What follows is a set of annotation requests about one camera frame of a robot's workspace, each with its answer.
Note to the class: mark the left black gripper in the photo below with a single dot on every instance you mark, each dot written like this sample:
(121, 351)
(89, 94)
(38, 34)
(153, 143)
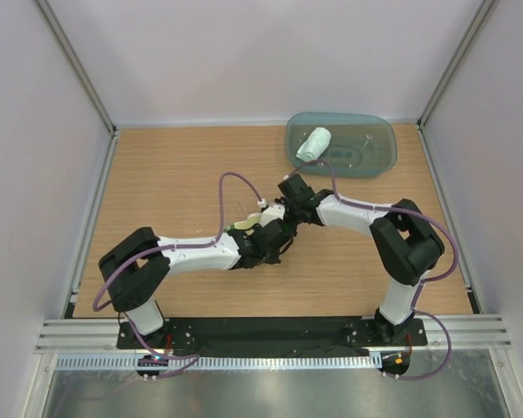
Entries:
(273, 257)

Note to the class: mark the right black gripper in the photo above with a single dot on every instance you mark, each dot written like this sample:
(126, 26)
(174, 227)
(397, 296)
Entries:
(282, 201)

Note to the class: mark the green patterned towel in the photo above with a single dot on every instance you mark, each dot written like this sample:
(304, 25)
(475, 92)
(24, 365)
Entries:
(246, 224)

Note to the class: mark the light mint green towel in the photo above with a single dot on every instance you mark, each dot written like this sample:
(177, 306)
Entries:
(315, 145)

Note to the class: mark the teal transparent plastic basin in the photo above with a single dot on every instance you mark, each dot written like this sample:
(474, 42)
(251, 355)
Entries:
(360, 146)

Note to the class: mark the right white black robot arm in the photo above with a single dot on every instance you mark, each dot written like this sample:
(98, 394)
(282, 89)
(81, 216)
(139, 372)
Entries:
(406, 244)

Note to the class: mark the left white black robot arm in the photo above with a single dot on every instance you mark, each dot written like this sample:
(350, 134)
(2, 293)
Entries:
(135, 267)

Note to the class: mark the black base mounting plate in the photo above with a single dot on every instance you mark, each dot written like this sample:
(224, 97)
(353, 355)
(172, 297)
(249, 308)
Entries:
(188, 333)

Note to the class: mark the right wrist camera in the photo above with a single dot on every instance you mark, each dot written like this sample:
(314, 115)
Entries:
(295, 191)

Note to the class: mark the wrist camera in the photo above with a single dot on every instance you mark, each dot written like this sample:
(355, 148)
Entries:
(295, 191)
(272, 232)

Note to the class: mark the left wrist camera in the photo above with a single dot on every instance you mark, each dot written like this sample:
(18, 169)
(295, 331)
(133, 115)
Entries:
(272, 232)

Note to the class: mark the aluminium front rail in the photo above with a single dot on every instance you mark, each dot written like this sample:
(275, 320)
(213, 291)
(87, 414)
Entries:
(71, 336)

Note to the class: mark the white slotted cable duct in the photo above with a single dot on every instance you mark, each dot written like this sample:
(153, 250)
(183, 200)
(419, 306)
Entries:
(148, 362)

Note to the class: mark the right aluminium frame post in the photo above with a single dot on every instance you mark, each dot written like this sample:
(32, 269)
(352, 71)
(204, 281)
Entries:
(470, 35)

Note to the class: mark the aluminium frame post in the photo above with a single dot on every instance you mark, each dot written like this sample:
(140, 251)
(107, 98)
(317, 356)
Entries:
(71, 56)
(470, 35)

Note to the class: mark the left aluminium frame post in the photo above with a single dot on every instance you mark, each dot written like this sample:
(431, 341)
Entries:
(71, 56)

